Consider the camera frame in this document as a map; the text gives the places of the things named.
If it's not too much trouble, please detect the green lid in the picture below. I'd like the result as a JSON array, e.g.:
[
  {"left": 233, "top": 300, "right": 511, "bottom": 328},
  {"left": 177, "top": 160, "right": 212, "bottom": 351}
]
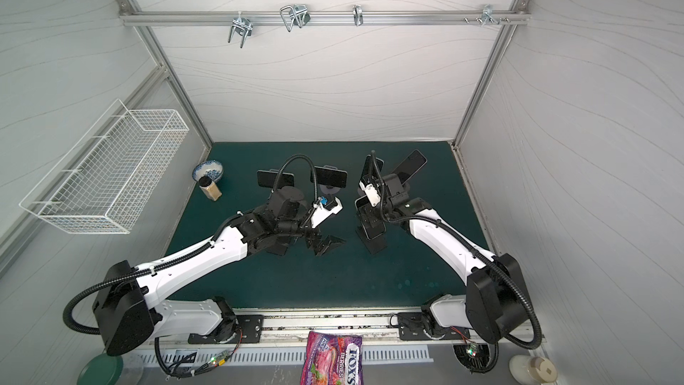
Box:
[{"left": 76, "top": 354, "right": 124, "bottom": 385}]

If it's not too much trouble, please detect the upright phone on round stand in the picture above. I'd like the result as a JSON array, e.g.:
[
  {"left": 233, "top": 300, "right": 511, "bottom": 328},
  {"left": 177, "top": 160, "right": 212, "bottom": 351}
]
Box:
[{"left": 360, "top": 154, "right": 384, "bottom": 186}]

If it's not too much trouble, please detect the black stand left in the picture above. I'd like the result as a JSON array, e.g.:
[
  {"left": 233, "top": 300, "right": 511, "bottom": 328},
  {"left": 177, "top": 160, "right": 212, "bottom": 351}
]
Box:
[{"left": 266, "top": 237, "right": 291, "bottom": 256}]

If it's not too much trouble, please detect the landscape phone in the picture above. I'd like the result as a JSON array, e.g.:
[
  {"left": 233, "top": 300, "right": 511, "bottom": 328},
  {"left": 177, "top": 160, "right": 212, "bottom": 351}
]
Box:
[
  {"left": 310, "top": 166, "right": 348, "bottom": 189},
  {"left": 256, "top": 170, "right": 295, "bottom": 189}
]

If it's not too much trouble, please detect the tilted far right phone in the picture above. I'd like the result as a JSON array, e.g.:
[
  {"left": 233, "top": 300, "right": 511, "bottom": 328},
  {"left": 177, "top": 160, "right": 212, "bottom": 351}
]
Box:
[{"left": 392, "top": 150, "right": 428, "bottom": 185}]

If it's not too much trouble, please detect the aluminium crossbar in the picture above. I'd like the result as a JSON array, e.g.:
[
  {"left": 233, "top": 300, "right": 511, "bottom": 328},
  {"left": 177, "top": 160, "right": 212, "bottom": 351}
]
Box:
[{"left": 119, "top": 8, "right": 532, "bottom": 27}]

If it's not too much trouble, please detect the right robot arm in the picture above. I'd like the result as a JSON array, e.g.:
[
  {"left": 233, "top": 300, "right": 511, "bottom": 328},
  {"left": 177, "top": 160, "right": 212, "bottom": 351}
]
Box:
[{"left": 354, "top": 150, "right": 543, "bottom": 349}]

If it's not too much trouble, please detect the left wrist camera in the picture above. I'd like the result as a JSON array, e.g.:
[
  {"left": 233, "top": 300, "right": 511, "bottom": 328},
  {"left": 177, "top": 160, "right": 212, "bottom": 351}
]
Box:
[{"left": 309, "top": 194, "right": 343, "bottom": 229}]

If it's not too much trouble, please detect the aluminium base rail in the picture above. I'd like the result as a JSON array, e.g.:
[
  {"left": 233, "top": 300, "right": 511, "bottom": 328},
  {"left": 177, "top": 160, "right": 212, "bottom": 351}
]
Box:
[{"left": 133, "top": 299, "right": 485, "bottom": 349}]

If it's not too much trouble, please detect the white wire basket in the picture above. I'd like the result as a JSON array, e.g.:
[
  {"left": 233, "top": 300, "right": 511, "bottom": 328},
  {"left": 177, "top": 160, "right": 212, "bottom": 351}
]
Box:
[{"left": 19, "top": 100, "right": 189, "bottom": 235}]

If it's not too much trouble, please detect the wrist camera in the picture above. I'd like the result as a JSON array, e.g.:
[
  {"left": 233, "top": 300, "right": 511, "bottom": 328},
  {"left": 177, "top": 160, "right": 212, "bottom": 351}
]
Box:
[
  {"left": 309, "top": 194, "right": 343, "bottom": 229},
  {"left": 359, "top": 181, "right": 381, "bottom": 207}
]

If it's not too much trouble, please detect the metal clamp middle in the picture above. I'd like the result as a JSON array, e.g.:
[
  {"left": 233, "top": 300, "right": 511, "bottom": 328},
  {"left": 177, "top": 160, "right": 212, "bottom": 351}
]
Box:
[{"left": 280, "top": 5, "right": 311, "bottom": 32}]

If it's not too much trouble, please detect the white-edged phone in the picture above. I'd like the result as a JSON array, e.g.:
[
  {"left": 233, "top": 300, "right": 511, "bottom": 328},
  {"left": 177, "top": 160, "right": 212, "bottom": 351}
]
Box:
[{"left": 354, "top": 196, "right": 387, "bottom": 239}]

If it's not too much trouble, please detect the blue white bowl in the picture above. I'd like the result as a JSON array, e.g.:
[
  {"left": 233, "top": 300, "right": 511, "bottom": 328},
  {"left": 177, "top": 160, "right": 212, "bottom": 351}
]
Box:
[{"left": 192, "top": 160, "right": 224, "bottom": 182}]

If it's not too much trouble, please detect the metal clamp left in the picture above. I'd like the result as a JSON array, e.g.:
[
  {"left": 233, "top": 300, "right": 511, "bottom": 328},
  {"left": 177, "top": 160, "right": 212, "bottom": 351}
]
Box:
[{"left": 228, "top": 14, "right": 253, "bottom": 48}]

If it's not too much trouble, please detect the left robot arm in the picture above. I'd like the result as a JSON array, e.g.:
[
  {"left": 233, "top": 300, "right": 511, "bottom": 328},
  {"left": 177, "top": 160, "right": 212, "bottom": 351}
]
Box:
[{"left": 62, "top": 170, "right": 343, "bottom": 356}]

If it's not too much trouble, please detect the black stand right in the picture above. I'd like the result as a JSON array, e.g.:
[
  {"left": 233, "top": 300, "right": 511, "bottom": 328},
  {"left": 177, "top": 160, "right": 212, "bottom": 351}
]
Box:
[{"left": 356, "top": 228, "right": 388, "bottom": 255}]

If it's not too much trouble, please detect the black stand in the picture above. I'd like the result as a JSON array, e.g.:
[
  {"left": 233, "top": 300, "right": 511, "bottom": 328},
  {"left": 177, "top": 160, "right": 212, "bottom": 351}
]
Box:
[
  {"left": 356, "top": 228, "right": 388, "bottom": 255},
  {"left": 266, "top": 237, "right": 291, "bottom": 256}
]

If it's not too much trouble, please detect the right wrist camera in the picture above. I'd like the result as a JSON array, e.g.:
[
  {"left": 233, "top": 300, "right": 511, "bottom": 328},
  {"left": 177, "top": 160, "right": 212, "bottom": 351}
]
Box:
[{"left": 359, "top": 181, "right": 381, "bottom": 207}]

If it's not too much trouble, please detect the round stand of middle phone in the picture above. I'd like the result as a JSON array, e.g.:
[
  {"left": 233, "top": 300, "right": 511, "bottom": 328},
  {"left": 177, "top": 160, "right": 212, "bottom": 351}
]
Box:
[{"left": 319, "top": 185, "right": 340, "bottom": 195}]

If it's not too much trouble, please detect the white round container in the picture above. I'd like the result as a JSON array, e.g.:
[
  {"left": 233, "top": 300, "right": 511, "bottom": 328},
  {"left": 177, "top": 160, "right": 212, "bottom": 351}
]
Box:
[{"left": 509, "top": 355, "right": 559, "bottom": 385}]

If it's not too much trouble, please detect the middle landscape phone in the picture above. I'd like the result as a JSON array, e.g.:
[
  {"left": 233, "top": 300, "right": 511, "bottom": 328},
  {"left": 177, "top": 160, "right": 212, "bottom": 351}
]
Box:
[{"left": 310, "top": 166, "right": 348, "bottom": 189}]

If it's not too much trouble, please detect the metal clamp right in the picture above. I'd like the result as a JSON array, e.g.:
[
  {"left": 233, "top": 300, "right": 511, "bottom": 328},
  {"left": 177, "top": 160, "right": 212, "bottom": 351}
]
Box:
[{"left": 463, "top": 5, "right": 511, "bottom": 27}]

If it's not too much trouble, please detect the metal clamp small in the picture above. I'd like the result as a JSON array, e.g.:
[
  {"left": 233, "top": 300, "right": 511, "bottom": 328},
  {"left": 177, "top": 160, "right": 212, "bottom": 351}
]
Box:
[{"left": 352, "top": 5, "right": 363, "bottom": 27}]

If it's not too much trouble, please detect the Fox's candy bag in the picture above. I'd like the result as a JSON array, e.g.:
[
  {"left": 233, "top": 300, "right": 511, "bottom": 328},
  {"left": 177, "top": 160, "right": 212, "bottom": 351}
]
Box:
[{"left": 300, "top": 331, "right": 363, "bottom": 385}]

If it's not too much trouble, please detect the far left landscape phone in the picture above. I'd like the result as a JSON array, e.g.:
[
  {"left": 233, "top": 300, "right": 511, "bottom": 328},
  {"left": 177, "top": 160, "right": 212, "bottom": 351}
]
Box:
[{"left": 256, "top": 170, "right": 295, "bottom": 189}]

